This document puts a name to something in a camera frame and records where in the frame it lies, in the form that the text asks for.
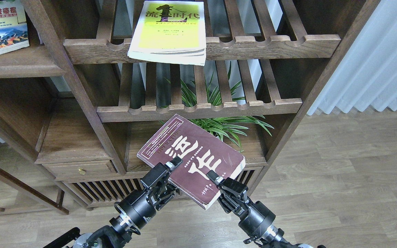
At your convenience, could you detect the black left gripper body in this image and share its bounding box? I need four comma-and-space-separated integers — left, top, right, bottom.
115, 185, 177, 229

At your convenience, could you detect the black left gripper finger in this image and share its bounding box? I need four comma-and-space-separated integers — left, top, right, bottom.
141, 157, 183, 189

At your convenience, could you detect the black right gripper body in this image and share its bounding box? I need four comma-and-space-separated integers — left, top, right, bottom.
218, 193, 276, 238

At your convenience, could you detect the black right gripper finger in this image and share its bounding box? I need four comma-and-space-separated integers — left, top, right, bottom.
206, 170, 249, 203

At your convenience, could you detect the dark maroon cover book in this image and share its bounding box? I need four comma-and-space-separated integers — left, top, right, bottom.
137, 114, 246, 210

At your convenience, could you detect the yellow green cover book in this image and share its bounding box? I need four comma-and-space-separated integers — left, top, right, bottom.
128, 0, 206, 66

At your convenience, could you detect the white book with colourful picture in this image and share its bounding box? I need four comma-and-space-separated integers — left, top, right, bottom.
0, 0, 29, 55

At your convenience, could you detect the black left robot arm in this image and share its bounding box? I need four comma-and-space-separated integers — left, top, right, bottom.
46, 157, 182, 248

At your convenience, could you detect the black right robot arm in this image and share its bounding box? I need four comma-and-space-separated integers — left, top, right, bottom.
207, 171, 311, 248

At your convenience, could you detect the right slatted cabinet door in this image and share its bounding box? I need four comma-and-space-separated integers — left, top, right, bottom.
235, 166, 263, 196

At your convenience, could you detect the green spider plant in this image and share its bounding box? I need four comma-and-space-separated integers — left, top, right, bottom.
179, 74, 274, 151

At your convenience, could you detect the wooden drawer with brass knob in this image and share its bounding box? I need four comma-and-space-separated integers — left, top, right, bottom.
43, 160, 117, 180

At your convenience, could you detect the dark wooden bookshelf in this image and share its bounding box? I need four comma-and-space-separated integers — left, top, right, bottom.
0, 0, 379, 210

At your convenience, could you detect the white pleated curtain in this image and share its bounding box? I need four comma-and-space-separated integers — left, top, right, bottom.
307, 0, 397, 116

